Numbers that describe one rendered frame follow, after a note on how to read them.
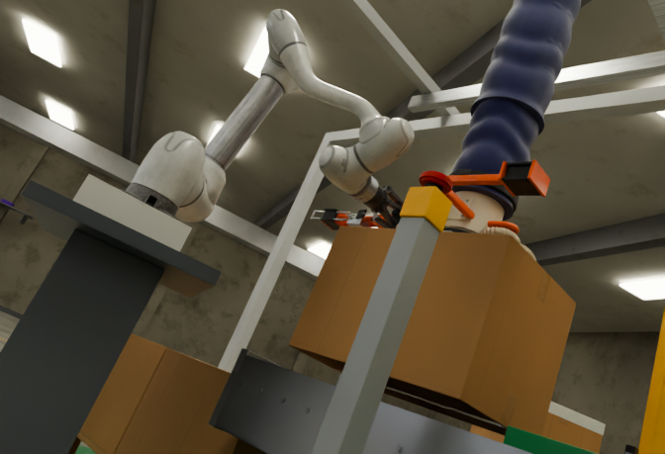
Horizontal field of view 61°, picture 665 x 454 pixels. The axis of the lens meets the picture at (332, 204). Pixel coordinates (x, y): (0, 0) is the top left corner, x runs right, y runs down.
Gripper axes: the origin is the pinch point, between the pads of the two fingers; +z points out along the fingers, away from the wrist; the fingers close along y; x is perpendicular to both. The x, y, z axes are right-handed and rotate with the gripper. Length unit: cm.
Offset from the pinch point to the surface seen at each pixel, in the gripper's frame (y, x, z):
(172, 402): 81, -51, -21
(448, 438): 63, 63, -35
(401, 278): 40, 55, -53
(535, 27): -69, 33, -9
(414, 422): 62, 55, -35
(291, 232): -84, -312, 181
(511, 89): -43, 32, -10
